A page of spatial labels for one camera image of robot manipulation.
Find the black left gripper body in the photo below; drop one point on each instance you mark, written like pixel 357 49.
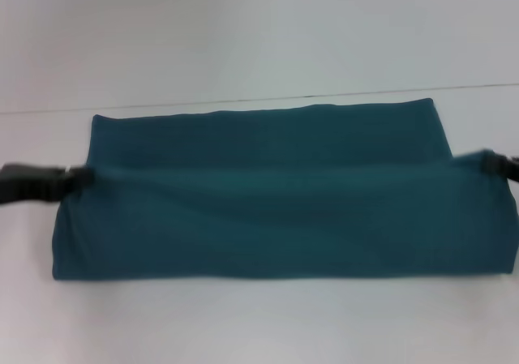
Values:
pixel 32 183

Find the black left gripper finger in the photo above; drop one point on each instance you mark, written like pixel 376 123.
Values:
pixel 79 177

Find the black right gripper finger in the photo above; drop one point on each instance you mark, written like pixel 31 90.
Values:
pixel 500 166

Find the teal t-shirt with FREE print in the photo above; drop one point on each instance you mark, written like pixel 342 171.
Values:
pixel 263 198

